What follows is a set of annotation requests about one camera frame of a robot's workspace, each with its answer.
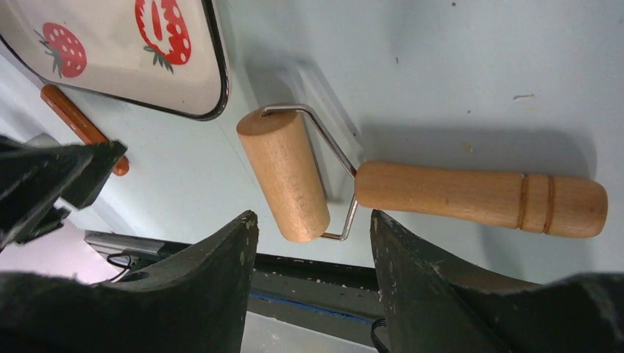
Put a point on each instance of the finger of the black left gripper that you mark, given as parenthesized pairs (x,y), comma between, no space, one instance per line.
(83,191)

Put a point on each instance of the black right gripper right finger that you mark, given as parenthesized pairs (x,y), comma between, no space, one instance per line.
(435,301)

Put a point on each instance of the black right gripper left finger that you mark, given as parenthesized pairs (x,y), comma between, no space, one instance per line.
(55,314)

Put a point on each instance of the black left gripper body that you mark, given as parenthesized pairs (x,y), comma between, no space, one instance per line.
(32,180)

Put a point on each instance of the strawberry print tray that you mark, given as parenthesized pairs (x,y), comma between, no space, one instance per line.
(165,55)

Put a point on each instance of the orange handled scraper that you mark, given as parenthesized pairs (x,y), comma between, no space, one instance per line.
(71,115)

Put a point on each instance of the aluminium frame rail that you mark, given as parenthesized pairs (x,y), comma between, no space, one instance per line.
(223,272)

